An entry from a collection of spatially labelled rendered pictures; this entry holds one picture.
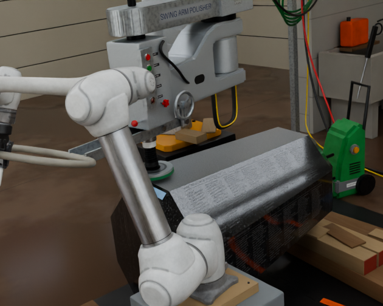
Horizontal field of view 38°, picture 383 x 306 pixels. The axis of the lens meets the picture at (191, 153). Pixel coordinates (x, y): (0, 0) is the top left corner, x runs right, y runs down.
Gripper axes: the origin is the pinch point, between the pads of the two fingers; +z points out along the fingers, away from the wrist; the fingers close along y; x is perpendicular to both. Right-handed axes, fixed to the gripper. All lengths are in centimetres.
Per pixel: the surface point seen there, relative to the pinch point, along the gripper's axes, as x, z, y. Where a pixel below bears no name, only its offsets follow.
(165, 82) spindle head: -27, -50, 77
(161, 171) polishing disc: -27, -7, 89
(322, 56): -40, -125, 404
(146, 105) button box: -25, -37, 65
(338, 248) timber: -110, 25, 174
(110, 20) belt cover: -7, -73, 53
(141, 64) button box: -23, -55, 58
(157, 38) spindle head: -24, -69, 68
